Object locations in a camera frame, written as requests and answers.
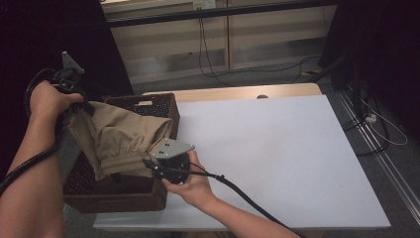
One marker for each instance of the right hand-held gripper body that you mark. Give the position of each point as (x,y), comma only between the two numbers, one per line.
(171,160)

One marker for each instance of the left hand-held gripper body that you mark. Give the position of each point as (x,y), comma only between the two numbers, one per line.
(71,77)

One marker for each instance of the khaki pants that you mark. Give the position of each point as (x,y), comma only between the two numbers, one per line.
(122,139)

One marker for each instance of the brown wicker basket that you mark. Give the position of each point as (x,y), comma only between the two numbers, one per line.
(132,195)

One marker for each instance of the person's left hand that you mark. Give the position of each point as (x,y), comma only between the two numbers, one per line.
(48,100)

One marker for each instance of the person's right hand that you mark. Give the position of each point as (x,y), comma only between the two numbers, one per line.
(194,188)

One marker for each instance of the light wooden table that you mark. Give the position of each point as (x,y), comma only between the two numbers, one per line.
(231,92)

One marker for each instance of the white table mat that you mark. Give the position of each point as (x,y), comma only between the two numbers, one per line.
(280,148)

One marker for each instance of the dark round table grommet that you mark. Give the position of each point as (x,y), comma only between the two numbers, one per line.
(262,96)

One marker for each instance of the black horizontal bar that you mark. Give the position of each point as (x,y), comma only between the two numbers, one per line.
(211,14)

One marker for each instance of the yellow floor tape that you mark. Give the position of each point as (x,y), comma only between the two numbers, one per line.
(312,72)

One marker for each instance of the black metal stand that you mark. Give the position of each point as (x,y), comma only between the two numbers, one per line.
(356,86)

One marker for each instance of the white plug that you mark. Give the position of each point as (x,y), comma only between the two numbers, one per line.
(371,118)

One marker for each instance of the black curtain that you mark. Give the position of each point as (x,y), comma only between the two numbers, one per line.
(383,49)

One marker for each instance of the white wall socket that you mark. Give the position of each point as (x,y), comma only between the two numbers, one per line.
(204,4)

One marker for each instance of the metal floor rail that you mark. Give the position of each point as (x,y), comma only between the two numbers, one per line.
(389,165)

